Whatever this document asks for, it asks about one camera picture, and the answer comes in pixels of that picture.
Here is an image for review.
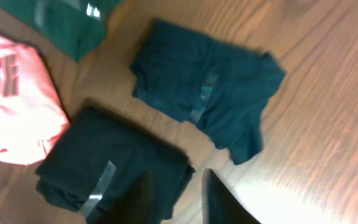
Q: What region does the dark navy shirt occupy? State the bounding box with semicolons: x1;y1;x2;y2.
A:
130;20;285;165

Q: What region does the dark green shirt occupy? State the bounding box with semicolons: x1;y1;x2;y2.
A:
0;0;121;61

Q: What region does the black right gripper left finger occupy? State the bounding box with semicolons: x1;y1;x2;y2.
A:
95;173;152;224

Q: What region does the black shirt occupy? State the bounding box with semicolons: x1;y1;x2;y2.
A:
35;106;195;223

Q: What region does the pink printed t-shirt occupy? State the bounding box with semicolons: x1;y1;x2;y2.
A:
0;35;69;166

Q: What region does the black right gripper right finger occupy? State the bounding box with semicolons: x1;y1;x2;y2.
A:
202;169;260;224

